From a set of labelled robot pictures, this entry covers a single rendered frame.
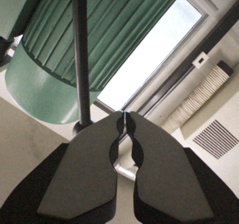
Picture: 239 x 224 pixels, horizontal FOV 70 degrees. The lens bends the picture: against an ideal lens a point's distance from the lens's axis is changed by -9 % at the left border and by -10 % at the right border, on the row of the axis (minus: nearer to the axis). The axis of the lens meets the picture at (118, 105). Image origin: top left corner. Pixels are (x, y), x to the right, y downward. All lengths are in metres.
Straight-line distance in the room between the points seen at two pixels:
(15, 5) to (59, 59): 0.10
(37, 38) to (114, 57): 0.11
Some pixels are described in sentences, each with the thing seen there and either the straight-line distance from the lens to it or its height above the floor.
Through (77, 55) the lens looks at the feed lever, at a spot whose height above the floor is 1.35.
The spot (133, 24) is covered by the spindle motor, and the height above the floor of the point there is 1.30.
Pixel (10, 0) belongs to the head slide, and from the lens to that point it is 0.30.
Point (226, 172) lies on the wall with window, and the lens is 2.80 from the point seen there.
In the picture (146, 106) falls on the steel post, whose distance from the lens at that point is 1.73.
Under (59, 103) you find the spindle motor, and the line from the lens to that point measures 0.30.
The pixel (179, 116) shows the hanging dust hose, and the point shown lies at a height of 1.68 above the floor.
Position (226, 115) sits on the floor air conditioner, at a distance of 1.74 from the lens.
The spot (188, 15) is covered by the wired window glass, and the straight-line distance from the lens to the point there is 1.75.
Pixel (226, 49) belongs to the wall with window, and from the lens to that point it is 1.85.
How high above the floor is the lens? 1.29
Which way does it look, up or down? 23 degrees up
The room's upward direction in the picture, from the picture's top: 139 degrees counter-clockwise
